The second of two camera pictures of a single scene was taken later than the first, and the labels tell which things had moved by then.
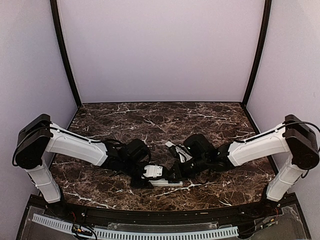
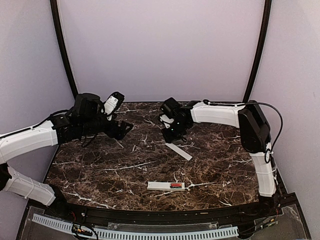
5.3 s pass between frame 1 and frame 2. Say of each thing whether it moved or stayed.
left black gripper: moved
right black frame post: stayed
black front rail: stayed
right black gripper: moved
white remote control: moved
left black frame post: stayed
